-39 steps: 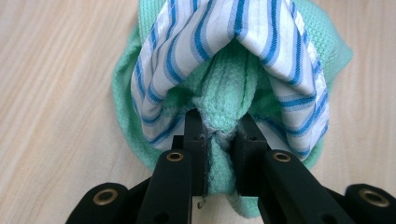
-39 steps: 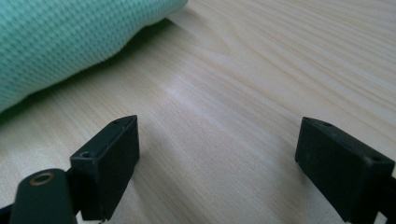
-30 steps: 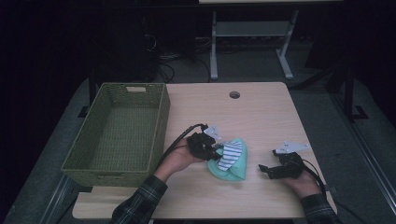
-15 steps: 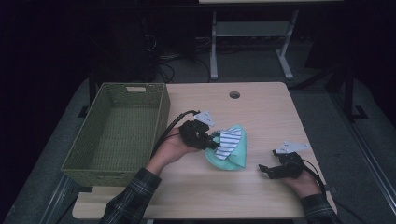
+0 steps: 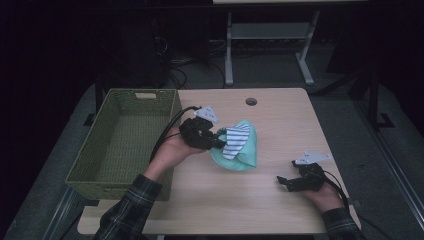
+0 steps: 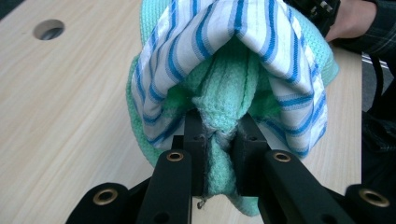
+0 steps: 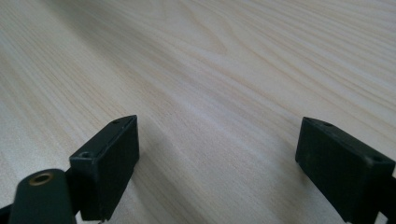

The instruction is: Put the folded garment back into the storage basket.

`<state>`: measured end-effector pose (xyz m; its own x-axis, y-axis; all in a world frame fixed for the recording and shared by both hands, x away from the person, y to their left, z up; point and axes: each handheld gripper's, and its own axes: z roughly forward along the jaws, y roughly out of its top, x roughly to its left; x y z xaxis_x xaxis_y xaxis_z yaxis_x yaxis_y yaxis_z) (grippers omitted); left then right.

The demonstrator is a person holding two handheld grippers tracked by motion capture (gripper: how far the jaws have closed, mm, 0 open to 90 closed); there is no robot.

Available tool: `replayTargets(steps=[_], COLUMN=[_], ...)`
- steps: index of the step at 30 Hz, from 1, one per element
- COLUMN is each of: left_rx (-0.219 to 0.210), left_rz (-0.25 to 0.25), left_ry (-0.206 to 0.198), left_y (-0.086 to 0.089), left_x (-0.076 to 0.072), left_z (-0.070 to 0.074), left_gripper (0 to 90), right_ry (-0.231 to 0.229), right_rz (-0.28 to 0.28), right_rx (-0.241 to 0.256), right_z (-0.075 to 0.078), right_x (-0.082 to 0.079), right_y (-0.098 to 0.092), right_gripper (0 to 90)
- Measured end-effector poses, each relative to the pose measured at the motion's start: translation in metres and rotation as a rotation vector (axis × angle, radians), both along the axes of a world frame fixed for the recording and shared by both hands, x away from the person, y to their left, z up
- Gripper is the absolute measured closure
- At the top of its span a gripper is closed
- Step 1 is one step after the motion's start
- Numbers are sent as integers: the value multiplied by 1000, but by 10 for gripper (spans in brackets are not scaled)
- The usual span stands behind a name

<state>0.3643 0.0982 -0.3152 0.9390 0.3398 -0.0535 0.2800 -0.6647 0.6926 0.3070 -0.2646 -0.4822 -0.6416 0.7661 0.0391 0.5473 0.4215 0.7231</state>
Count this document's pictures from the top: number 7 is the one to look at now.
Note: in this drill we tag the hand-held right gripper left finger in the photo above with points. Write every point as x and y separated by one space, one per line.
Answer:
106 168

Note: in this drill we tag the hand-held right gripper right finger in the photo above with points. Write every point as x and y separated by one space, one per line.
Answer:
339 168

